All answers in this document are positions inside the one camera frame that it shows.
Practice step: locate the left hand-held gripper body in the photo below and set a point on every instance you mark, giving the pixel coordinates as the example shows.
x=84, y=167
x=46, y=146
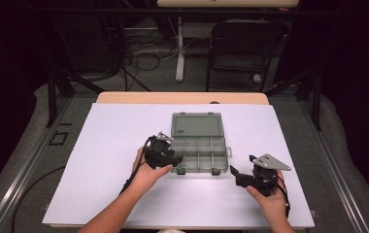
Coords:
x=160, y=153

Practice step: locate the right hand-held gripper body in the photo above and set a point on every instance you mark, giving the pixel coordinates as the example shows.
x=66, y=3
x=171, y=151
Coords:
x=263, y=179

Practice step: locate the small green piece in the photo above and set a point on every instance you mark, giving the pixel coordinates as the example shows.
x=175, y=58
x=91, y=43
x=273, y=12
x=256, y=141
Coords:
x=180, y=167

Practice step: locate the transparent grey compartment box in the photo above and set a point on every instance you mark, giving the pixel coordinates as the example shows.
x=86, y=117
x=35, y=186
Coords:
x=202, y=155

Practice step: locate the person's left hand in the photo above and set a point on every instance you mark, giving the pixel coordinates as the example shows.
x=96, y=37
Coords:
x=145, y=178

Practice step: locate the person's right hand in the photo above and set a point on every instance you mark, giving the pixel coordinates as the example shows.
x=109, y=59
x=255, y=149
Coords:
x=273, y=207

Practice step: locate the small white floor object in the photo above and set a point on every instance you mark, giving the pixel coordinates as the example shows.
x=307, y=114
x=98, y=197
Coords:
x=256, y=78

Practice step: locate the black folding chair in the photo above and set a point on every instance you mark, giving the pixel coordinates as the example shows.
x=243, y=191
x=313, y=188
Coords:
x=237, y=61

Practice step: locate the white desk leg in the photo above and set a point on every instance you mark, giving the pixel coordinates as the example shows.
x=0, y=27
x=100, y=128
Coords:
x=180, y=55

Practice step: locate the white desk crossbar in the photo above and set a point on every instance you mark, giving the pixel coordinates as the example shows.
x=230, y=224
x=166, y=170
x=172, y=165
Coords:
x=140, y=28

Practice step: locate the aluminium floor rail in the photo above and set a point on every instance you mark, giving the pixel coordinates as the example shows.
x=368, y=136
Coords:
x=338, y=181
x=20, y=174

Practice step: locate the black frame strut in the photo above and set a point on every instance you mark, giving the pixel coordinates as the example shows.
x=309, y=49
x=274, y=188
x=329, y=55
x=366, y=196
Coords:
x=317, y=103
x=52, y=97

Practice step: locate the black horizontal frame bar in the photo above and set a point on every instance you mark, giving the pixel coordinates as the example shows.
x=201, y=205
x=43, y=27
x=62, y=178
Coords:
x=140, y=11

